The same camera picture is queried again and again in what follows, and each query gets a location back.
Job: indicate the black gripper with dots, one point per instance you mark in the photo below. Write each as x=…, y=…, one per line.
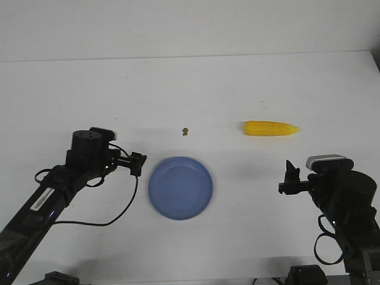
x=292, y=184
x=133, y=162

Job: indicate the blue round plate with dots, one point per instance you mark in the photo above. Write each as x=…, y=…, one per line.
x=180, y=188

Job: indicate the yellow corn cob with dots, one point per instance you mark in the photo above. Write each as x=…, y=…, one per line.
x=269, y=129

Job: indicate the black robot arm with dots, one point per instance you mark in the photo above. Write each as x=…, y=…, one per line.
x=91, y=156
x=344, y=197

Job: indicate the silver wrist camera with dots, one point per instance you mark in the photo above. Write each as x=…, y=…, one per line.
x=107, y=134
x=334, y=161

